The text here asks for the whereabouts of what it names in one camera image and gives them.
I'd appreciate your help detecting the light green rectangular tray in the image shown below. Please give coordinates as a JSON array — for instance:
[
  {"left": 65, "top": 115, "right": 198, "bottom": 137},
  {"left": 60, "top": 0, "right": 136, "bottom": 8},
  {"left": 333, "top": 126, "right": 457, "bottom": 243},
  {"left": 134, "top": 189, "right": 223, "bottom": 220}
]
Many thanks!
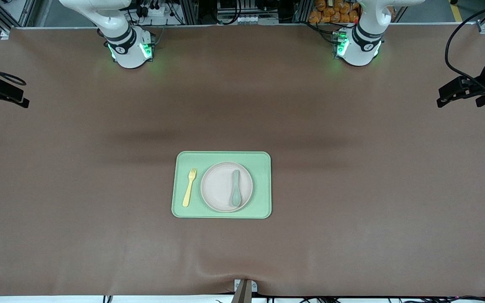
[{"left": 171, "top": 151, "right": 272, "bottom": 219}]

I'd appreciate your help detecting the white power strip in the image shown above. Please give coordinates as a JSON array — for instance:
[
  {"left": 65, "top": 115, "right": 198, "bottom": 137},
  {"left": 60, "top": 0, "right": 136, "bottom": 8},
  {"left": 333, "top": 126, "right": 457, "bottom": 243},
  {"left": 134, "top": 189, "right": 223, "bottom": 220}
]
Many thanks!
[{"left": 135, "top": 2, "right": 173, "bottom": 18}]

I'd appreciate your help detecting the brown table cover cloth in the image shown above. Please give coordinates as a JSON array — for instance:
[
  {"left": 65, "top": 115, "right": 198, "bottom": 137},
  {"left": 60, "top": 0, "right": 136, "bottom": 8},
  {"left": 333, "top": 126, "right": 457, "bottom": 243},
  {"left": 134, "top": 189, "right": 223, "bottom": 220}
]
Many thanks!
[{"left": 0, "top": 23, "right": 485, "bottom": 298}]

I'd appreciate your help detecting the white terminal block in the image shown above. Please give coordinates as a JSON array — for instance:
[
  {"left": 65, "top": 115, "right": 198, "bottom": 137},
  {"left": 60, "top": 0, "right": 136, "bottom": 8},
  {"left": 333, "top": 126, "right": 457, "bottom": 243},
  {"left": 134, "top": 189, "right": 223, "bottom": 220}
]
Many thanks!
[{"left": 226, "top": 15, "right": 258, "bottom": 25}]

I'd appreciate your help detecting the aluminium frame post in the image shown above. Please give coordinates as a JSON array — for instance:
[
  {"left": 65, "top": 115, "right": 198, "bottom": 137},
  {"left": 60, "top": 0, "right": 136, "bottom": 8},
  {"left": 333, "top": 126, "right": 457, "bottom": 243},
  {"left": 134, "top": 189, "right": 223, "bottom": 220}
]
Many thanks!
[
  {"left": 181, "top": 0, "right": 199, "bottom": 25},
  {"left": 297, "top": 0, "right": 310, "bottom": 24}
]

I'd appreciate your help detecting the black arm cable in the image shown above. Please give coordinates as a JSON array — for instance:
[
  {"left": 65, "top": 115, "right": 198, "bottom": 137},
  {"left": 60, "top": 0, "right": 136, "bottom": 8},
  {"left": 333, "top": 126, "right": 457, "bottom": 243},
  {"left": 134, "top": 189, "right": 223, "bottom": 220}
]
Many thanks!
[
  {"left": 0, "top": 54, "right": 27, "bottom": 87},
  {"left": 445, "top": 4, "right": 485, "bottom": 91}
]

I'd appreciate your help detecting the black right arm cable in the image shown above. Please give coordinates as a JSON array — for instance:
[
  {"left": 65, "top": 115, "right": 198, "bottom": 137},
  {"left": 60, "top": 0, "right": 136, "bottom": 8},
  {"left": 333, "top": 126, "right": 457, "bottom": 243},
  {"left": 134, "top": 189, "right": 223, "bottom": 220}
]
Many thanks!
[{"left": 0, "top": 54, "right": 27, "bottom": 87}]

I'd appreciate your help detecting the yellow plastic fork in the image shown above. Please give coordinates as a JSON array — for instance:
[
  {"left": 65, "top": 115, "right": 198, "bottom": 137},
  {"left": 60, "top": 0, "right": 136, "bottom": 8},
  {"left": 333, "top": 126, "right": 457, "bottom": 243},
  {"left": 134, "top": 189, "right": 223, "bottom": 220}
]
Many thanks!
[{"left": 182, "top": 168, "right": 198, "bottom": 208}]

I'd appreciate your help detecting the pale round plate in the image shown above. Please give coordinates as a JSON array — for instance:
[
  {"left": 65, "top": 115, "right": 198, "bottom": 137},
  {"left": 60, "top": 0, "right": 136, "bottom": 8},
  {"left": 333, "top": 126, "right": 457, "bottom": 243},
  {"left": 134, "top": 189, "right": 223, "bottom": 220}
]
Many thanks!
[{"left": 200, "top": 162, "right": 253, "bottom": 213}]

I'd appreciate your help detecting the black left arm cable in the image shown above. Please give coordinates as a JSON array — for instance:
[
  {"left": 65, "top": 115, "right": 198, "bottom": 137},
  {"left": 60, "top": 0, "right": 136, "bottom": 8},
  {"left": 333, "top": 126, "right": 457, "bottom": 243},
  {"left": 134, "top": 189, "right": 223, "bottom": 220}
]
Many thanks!
[{"left": 445, "top": 4, "right": 485, "bottom": 91}]

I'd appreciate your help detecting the metal bracket with brown post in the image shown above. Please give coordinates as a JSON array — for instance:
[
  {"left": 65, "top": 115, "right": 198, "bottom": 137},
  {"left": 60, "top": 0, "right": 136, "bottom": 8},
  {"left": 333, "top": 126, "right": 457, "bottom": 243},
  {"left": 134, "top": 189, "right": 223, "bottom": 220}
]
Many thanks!
[{"left": 233, "top": 279, "right": 258, "bottom": 303}]

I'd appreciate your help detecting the pile of orange packaged items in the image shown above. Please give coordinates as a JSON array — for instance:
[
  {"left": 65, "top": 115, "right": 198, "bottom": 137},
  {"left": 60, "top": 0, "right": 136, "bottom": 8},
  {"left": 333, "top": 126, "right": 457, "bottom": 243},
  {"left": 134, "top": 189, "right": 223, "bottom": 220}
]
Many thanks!
[{"left": 309, "top": 0, "right": 363, "bottom": 24}]

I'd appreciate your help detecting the teal plastic spoon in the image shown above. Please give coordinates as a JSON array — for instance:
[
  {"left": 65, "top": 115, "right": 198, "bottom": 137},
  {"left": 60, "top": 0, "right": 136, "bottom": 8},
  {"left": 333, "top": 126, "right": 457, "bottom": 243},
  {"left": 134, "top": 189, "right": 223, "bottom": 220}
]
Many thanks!
[{"left": 231, "top": 169, "right": 242, "bottom": 207}]

